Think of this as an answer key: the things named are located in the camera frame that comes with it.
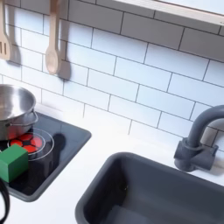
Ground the green wooden block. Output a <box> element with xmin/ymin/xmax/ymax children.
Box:
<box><xmin>0</xmin><ymin>143</ymin><xmax>30</xmax><ymax>184</ymax></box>

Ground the white wooden shelf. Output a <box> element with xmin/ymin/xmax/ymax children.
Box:
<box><xmin>112</xmin><ymin>0</ymin><xmax>224</xmax><ymax>27</ymax></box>

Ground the black stove top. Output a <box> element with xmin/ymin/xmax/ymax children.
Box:
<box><xmin>0</xmin><ymin>111</ymin><xmax>93</xmax><ymax>203</ymax></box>

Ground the wooden spoon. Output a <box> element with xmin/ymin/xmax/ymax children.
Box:
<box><xmin>45</xmin><ymin>0</ymin><xmax>63</xmax><ymax>75</ymax></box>

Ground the grey sink basin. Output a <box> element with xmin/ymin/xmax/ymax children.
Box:
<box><xmin>74</xmin><ymin>151</ymin><xmax>224</xmax><ymax>224</ymax></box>

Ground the grey tap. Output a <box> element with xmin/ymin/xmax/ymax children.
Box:
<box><xmin>173</xmin><ymin>104</ymin><xmax>224</xmax><ymax>173</ymax></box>

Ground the wooden slotted spatula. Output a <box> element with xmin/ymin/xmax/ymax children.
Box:
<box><xmin>0</xmin><ymin>0</ymin><xmax>12</xmax><ymax>61</ymax></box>

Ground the thin black cable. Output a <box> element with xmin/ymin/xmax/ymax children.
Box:
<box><xmin>0</xmin><ymin>178</ymin><xmax>11</xmax><ymax>224</ymax></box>

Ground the steel pot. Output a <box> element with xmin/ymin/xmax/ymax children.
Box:
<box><xmin>0</xmin><ymin>84</ymin><xmax>39</xmax><ymax>142</ymax></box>

